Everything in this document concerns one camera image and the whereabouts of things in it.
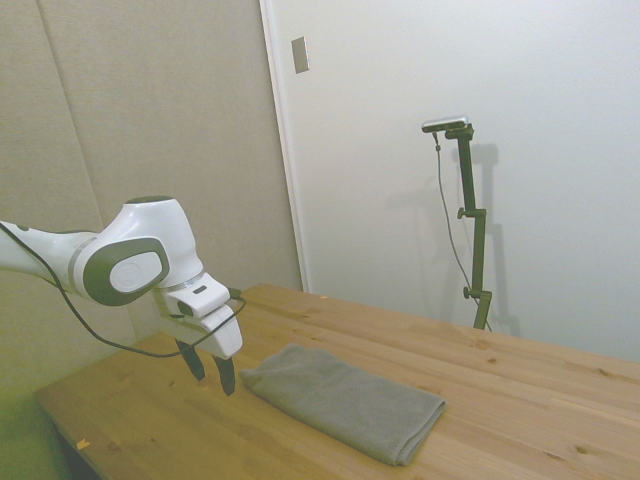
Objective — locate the grey wall switch plate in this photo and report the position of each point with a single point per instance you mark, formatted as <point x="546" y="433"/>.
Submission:
<point x="300" y="55"/>

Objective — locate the small orange tape scrap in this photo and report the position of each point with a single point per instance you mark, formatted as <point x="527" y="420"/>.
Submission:
<point x="83" y="444"/>

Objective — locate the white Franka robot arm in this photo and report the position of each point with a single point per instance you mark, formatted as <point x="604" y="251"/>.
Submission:
<point x="135" y="235"/>

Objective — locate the dark green camera stand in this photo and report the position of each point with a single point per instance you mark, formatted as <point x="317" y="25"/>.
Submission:
<point x="475" y="235"/>

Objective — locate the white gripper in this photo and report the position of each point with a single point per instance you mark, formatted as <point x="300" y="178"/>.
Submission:
<point x="227" y="337"/>

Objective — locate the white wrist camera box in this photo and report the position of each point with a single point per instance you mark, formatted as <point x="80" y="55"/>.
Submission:
<point x="200" y="296"/>

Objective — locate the grey towel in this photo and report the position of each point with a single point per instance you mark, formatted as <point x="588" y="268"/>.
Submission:
<point x="340" y="400"/>

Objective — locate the silver camera on stand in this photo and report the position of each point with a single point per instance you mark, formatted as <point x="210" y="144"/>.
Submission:
<point x="445" y="124"/>

